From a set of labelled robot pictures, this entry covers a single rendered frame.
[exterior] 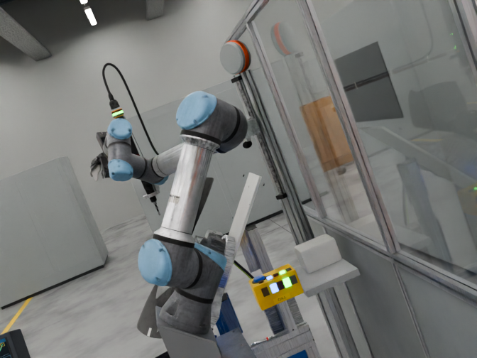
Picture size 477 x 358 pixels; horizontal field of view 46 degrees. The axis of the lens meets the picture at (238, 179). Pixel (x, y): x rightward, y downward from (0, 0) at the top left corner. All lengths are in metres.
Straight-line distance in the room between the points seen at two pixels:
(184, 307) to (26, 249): 8.19
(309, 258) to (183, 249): 1.10
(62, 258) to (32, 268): 0.49
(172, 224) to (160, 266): 0.12
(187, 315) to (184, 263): 0.17
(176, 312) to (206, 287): 0.11
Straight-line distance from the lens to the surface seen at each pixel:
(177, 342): 1.62
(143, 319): 2.43
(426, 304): 1.94
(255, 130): 2.63
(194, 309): 1.61
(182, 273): 1.52
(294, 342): 2.07
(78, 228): 9.55
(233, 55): 2.68
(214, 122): 1.53
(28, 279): 9.83
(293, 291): 1.98
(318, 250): 2.52
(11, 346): 2.03
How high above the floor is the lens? 1.66
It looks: 7 degrees down
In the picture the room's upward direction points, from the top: 21 degrees counter-clockwise
